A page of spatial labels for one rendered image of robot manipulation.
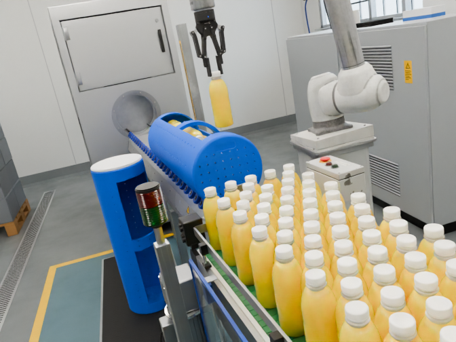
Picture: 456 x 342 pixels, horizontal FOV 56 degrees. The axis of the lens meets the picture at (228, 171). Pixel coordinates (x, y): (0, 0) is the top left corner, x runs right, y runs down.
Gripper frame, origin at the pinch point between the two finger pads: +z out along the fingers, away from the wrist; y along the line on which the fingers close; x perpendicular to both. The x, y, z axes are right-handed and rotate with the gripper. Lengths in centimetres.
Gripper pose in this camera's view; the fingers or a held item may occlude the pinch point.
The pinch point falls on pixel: (214, 66)
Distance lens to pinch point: 167.6
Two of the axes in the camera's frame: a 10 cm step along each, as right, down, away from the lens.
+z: 1.8, 9.4, 3.0
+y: -9.2, 2.7, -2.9
